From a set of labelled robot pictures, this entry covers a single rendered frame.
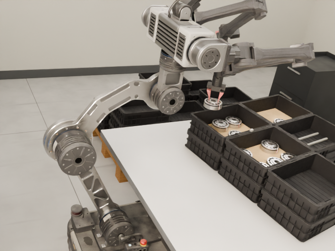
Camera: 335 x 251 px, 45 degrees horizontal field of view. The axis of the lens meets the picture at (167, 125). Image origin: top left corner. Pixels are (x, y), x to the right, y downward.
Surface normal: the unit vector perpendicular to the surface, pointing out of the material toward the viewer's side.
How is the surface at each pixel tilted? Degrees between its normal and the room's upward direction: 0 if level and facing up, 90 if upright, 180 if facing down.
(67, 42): 90
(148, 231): 0
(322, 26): 90
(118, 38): 90
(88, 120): 90
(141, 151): 0
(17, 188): 0
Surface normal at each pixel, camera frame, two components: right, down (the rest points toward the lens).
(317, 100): 0.44, 0.50
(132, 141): 0.15, -0.86
